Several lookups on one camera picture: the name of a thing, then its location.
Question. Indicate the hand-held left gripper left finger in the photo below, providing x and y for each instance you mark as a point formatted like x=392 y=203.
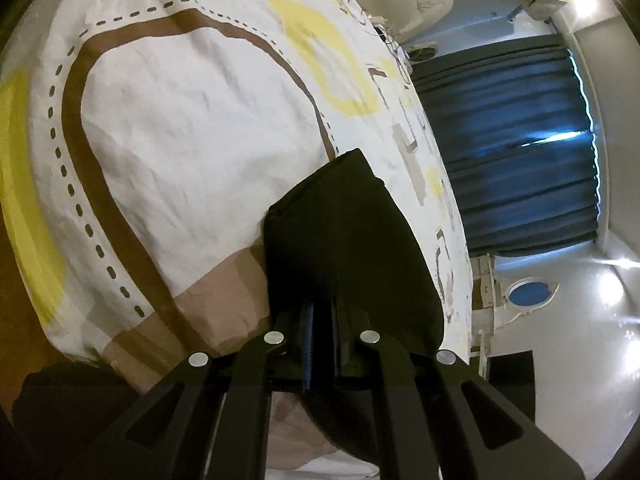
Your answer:
x=307 y=345

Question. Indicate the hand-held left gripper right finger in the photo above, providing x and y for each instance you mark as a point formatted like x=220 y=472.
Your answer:
x=337 y=345

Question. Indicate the black pants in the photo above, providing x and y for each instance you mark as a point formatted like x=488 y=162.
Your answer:
x=340 y=220

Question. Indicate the black cabinet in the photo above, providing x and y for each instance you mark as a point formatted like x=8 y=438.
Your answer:
x=510 y=385

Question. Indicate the white dresser with oval mirror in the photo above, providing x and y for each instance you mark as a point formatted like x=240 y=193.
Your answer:
x=525 y=292

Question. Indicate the white printed bed sheet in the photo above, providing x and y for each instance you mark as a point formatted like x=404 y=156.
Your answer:
x=175 y=135

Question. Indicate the dark blue curtain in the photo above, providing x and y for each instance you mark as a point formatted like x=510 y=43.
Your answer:
x=500 y=135

